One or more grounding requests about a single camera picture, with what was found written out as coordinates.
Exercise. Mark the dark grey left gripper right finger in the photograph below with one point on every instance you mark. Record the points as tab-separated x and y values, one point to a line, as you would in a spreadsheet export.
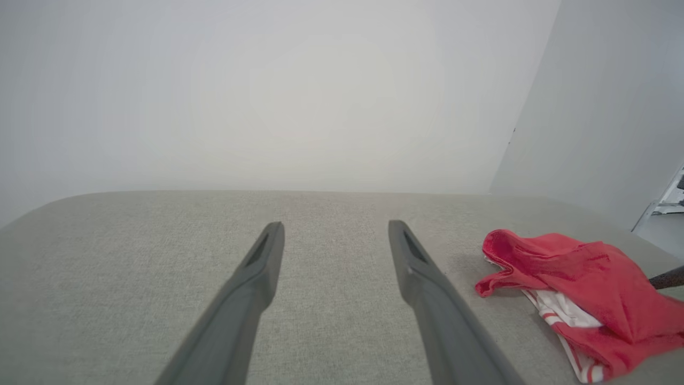
443	321

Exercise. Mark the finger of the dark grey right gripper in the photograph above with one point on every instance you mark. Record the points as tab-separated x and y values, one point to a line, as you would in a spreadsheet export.
669	278

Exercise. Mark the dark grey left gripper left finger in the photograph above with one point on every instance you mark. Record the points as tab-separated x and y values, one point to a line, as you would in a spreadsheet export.
238	310

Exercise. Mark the red and white shirt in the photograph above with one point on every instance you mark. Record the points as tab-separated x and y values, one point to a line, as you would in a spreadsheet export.
604	278

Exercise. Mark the grey fabric sofa cushion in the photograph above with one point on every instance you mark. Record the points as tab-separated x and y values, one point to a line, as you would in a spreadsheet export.
133	256

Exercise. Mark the white partition panel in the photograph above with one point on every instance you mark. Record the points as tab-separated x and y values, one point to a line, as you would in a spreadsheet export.
598	107

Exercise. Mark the white metal frame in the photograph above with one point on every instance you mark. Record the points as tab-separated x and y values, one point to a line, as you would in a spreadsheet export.
665	206

